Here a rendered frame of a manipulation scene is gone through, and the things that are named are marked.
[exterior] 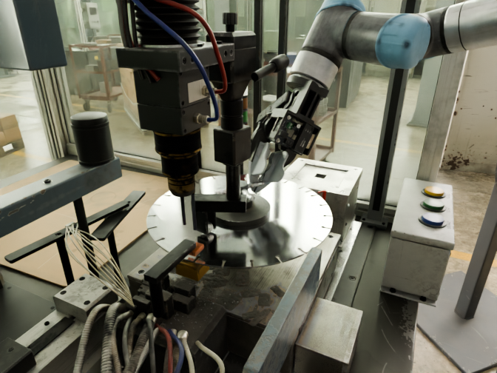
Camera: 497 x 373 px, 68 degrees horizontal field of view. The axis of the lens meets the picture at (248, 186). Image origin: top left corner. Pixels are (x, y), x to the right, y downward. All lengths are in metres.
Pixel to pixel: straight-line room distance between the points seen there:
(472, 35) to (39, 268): 0.96
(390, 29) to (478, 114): 3.09
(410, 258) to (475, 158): 3.04
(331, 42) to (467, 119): 3.05
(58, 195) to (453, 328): 1.71
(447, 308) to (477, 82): 2.10
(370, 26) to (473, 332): 1.58
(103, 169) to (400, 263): 0.58
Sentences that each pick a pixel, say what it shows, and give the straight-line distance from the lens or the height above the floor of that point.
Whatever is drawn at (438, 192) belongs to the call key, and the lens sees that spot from 0.93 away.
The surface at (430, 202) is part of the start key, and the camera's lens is 0.88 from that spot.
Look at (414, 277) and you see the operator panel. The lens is 0.81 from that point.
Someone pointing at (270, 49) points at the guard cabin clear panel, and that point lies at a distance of 1.06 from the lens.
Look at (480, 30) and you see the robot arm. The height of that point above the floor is 1.25.
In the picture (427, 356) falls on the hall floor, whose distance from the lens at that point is 1.81.
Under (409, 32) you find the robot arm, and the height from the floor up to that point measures 1.25.
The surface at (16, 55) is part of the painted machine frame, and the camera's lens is 0.49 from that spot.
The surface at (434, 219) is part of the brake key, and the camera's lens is 0.81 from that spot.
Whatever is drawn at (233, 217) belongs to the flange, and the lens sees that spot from 0.63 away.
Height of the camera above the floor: 1.27
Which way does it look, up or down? 25 degrees down
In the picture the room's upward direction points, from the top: straight up
